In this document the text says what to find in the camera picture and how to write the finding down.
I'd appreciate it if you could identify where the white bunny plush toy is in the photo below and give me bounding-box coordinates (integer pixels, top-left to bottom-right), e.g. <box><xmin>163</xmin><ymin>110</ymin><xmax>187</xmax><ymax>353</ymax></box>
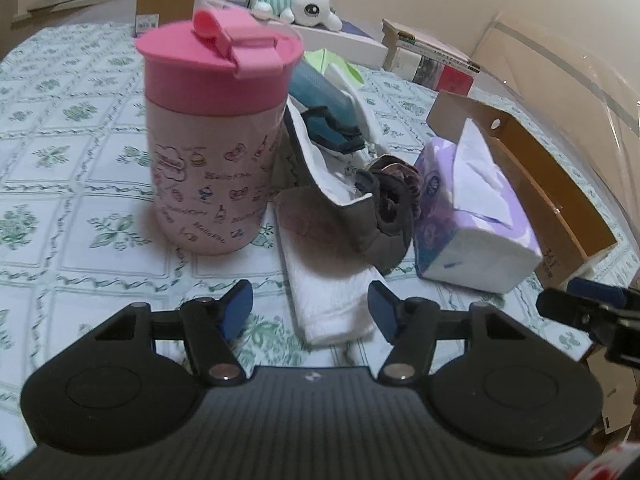
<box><xmin>250</xmin><ymin>0</ymin><xmax>343</xmax><ymax>31</ymax></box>

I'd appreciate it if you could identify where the green and white packet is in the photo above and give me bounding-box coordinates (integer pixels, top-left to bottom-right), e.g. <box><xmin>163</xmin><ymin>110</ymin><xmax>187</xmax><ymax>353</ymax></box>
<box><xmin>304</xmin><ymin>48</ymin><xmax>366</xmax><ymax>86</ymax></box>

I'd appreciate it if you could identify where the white towel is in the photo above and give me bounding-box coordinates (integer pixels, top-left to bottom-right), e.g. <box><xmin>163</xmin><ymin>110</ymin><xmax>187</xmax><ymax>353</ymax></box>
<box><xmin>272</xmin><ymin>190</ymin><xmax>388</xmax><ymax>347</ymax></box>

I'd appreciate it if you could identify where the purple velvet scrunchie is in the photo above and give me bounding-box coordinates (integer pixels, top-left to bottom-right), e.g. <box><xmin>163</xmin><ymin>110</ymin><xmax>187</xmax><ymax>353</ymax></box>
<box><xmin>367</xmin><ymin>155</ymin><xmax>426</xmax><ymax>226</ymax></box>

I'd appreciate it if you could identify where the green floral tablecloth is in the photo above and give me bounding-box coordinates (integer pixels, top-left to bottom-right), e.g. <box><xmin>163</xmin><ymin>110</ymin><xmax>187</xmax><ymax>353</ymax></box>
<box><xmin>0</xmin><ymin>22</ymin><xmax>640</xmax><ymax>436</ymax></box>

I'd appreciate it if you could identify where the clear plastic sheet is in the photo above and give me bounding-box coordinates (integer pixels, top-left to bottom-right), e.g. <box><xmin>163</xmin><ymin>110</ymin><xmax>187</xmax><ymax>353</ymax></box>
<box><xmin>472</xmin><ymin>7</ymin><xmax>640</xmax><ymax>221</ymax></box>

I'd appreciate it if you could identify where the white cloth strip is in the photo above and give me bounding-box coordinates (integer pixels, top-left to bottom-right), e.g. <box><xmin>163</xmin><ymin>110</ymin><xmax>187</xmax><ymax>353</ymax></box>
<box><xmin>325</xmin><ymin>67</ymin><xmax>383</xmax><ymax>148</ymax></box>

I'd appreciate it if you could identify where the blue flat box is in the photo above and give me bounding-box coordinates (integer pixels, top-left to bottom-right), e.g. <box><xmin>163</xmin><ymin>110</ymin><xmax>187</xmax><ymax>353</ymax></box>
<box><xmin>340</xmin><ymin>19</ymin><xmax>375</xmax><ymax>41</ymax></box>

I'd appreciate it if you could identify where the dark printed box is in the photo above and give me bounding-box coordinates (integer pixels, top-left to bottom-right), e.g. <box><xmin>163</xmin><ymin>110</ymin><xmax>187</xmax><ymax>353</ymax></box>
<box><xmin>414</xmin><ymin>54</ymin><xmax>447</xmax><ymax>86</ymax></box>

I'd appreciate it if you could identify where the grey fabric pouch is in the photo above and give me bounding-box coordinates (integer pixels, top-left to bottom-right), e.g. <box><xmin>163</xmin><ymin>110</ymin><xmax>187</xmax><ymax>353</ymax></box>
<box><xmin>282</xmin><ymin>105</ymin><xmax>416</xmax><ymax>273</ymax></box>

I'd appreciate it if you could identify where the purple tissue pack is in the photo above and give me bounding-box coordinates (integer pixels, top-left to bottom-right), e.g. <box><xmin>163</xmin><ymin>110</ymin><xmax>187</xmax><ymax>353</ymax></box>
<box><xmin>412</xmin><ymin>120</ymin><xmax>543</xmax><ymax>295</ymax></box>

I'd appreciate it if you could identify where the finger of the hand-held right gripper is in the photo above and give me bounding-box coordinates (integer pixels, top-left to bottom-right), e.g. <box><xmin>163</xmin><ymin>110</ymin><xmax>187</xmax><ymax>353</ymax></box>
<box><xmin>566</xmin><ymin>277</ymin><xmax>640</xmax><ymax>313</ymax></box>
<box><xmin>536</xmin><ymin>287</ymin><xmax>640</xmax><ymax>363</ymax></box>

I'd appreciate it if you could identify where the blue face mask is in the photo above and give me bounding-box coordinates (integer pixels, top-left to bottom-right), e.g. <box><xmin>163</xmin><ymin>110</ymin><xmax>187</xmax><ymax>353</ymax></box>
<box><xmin>289</xmin><ymin>62</ymin><xmax>358</xmax><ymax>133</ymax></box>

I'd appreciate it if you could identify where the red box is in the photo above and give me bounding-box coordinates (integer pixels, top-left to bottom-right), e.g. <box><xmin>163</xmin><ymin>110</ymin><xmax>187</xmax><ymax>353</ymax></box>
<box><xmin>439</xmin><ymin>64</ymin><xmax>474</xmax><ymax>97</ymax></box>

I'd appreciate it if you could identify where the pale cover book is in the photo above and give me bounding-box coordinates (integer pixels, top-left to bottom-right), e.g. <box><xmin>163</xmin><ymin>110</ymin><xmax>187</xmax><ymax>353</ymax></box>
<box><xmin>382</xmin><ymin>19</ymin><xmax>481</xmax><ymax>75</ymax></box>

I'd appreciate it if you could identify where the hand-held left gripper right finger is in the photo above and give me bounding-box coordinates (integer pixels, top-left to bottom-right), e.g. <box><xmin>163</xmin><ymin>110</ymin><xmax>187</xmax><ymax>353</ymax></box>
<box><xmin>367</xmin><ymin>280</ymin><xmax>543</xmax><ymax>386</ymax></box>

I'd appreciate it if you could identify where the dark fabric strap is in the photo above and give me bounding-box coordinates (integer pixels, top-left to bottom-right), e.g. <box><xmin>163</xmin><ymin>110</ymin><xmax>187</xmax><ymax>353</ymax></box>
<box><xmin>304</xmin><ymin>106</ymin><xmax>365</xmax><ymax>153</ymax></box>

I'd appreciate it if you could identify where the brown cardboard piece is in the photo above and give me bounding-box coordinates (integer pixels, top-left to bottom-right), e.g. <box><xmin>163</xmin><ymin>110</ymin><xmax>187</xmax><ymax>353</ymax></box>
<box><xmin>586</xmin><ymin>355</ymin><xmax>640</xmax><ymax>433</ymax></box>

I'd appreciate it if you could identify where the small white box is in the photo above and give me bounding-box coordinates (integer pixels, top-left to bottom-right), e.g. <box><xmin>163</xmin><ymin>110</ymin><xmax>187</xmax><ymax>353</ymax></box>
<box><xmin>387</xmin><ymin>40</ymin><xmax>425</xmax><ymax>81</ymax></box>

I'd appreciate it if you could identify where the closed brown cardboard carton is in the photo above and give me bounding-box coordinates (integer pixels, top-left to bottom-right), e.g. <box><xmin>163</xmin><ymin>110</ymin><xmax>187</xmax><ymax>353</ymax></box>
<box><xmin>136</xmin><ymin>0</ymin><xmax>197</xmax><ymax>38</ymax></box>

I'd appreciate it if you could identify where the brown cardboard box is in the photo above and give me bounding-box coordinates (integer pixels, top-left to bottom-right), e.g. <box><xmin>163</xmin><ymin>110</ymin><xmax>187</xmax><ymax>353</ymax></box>
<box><xmin>426</xmin><ymin>90</ymin><xmax>618</xmax><ymax>288</ymax></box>

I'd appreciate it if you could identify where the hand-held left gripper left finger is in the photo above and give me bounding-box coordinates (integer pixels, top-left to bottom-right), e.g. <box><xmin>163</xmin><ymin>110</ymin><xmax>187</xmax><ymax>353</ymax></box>
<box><xmin>94</xmin><ymin>280</ymin><xmax>253</xmax><ymax>386</ymax></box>

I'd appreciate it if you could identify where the long white box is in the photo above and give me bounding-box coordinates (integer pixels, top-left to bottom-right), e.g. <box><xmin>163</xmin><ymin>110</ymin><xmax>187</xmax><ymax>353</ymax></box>
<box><xmin>272</xmin><ymin>15</ymin><xmax>388</xmax><ymax>68</ymax></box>

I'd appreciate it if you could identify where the pink lidded printed cup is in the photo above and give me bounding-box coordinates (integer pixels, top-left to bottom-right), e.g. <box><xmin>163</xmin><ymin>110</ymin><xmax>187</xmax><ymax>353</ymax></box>
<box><xmin>136</xmin><ymin>0</ymin><xmax>306</xmax><ymax>256</ymax></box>

